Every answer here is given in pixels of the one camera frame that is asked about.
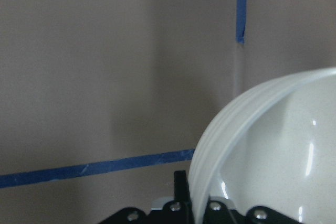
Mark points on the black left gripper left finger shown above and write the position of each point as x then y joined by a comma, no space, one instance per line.
178,210

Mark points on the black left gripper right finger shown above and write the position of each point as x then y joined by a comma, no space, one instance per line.
222,210

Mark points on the white ceramic bowl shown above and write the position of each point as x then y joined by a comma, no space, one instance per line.
273,146

